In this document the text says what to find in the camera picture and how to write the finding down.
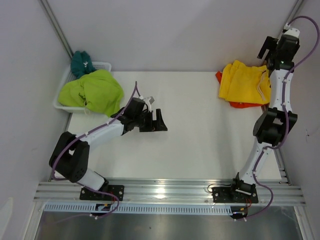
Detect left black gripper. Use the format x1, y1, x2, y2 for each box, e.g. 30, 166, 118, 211
134, 109, 167, 133

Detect lime green shorts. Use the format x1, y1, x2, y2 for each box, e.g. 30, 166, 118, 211
57, 69, 124, 117

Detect orange shorts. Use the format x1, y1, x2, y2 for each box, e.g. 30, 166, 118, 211
215, 70, 264, 109

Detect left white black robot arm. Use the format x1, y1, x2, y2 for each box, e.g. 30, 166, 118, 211
49, 97, 168, 200

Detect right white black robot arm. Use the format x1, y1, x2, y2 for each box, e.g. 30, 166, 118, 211
228, 30, 300, 202

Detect teal shorts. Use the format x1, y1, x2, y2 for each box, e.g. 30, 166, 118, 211
70, 50, 97, 79

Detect white plastic bin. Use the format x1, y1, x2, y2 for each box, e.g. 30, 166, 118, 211
52, 61, 112, 114

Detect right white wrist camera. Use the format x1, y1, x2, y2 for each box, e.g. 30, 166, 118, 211
282, 23, 300, 38

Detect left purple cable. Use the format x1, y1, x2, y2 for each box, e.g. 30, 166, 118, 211
50, 80, 141, 221

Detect purple cable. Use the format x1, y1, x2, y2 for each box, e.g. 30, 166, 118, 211
50, 80, 141, 221
232, 15, 320, 221

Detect yellow shorts white drawstring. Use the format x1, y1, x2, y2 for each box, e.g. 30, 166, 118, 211
256, 70, 268, 101

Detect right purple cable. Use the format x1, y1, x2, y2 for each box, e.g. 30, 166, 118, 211
232, 15, 320, 221

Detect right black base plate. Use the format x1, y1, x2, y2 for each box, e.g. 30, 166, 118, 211
207, 184, 259, 204

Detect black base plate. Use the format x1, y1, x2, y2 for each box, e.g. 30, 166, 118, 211
207, 184, 259, 204
79, 184, 125, 201

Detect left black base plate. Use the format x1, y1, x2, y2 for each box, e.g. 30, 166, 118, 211
79, 184, 125, 201

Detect white slotted cable duct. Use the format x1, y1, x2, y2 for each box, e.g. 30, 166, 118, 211
44, 202, 233, 216

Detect aluminium mounting rail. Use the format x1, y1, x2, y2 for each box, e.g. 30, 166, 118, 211
33, 178, 306, 207

